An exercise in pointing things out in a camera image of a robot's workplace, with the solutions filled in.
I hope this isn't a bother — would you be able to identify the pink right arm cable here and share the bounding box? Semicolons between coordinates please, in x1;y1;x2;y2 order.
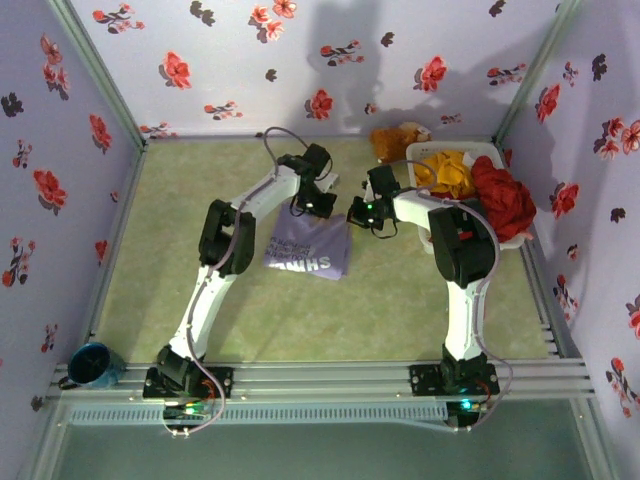
382;159;515;431

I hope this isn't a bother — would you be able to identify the aluminium corner post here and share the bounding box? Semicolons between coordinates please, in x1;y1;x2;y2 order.
47;0;149;149
493;0;585;146

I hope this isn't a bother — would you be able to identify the brown plush toy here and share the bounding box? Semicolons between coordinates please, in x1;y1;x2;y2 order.
368;122;432;164

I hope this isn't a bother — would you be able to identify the purple t-shirt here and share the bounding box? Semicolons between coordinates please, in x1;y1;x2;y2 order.
263;202;354;282

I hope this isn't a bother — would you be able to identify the yellow t-shirt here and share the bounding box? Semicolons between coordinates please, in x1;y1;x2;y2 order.
413;151;475;199

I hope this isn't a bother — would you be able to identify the grey slotted cable duct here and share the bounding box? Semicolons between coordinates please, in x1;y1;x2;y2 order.
69;402;449;426

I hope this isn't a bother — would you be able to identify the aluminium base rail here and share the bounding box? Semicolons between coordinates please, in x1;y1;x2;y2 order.
49;360;596;401

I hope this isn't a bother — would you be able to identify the blue cup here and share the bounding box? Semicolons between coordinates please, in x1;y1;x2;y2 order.
67;341;126;391

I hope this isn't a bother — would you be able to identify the red t-shirt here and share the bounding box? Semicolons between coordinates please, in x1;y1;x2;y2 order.
469;155;538;242

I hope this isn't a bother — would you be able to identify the pink base cable loop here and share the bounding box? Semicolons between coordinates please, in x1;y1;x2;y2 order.
159;384;227;437

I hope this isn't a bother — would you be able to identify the white plastic laundry basket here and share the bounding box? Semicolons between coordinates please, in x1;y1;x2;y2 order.
404;141;536;256

